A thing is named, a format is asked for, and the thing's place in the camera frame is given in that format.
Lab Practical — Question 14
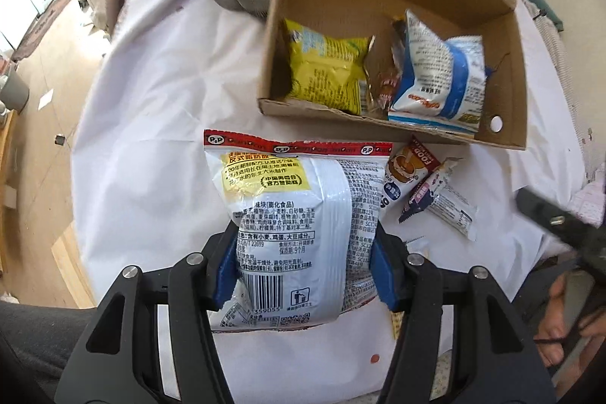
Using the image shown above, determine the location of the white purple candy packet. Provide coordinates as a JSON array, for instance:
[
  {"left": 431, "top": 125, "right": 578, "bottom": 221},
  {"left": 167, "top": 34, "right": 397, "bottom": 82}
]
[{"left": 398, "top": 157, "right": 462, "bottom": 223}]

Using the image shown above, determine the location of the large white red snack bag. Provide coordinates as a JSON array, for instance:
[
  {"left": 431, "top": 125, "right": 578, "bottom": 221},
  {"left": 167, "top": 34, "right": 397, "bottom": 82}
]
[{"left": 203, "top": 129, "right": 392, "bottom": 332}]

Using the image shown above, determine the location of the white blue snack bag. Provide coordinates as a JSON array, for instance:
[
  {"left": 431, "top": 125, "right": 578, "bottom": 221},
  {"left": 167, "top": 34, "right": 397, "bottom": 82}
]
[{"left": 387, "top": 10, "right": 488, "bottom": 135}]

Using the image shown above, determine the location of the dark brown snack packet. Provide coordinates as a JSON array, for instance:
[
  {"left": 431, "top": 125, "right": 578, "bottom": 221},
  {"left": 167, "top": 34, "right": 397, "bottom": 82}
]
[{"left": 365, "top": 16, "right": 407, "bottom": 119}]

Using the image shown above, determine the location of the person's right hand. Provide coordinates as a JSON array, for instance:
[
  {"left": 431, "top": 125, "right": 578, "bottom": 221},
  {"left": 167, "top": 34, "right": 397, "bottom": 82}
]
[{"left": 535, "top": 274, "right": 605, "bottom": 372}]

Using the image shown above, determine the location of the white wrapper snack bar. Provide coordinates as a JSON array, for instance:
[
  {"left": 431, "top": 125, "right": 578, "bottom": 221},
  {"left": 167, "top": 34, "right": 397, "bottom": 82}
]
[{"left": 428, "top": 188, "right": 478, "bottom": 242}]

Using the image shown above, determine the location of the white red blue snack packet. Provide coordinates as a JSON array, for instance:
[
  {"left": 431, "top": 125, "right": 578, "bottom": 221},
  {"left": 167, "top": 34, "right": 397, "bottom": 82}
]
[{"left": 380, "top": 136, "right": 440, "bottom": 215}]

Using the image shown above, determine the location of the yellow snack bag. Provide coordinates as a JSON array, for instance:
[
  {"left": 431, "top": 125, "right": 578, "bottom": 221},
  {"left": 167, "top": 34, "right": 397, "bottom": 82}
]
[{"left": 283, "top": 19, "right": 375, "bottom": 116}]

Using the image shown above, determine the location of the white bed sheet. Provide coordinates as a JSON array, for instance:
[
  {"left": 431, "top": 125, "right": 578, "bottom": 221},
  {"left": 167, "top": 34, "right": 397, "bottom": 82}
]
[{"left": 72, "top": 0, "right": 586, "bottom": 403}]

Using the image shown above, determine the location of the brown cardboard box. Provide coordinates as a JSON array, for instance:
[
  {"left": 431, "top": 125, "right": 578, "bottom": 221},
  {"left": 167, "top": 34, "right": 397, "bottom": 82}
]
[{"left": 256, "top": 0, "right": 528, "bottom": 151}]

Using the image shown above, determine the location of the wooden furniture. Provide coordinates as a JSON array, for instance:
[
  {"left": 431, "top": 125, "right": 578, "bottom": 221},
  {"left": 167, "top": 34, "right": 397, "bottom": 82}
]
[{"left": 0, "top": 110, "right": 19, "bottom": 275}]

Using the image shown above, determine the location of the grey trash bin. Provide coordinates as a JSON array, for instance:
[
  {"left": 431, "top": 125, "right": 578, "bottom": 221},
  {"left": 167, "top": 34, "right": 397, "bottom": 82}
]
[{"left": 0, "top": 69, "right": 30, "bottom": 114}]

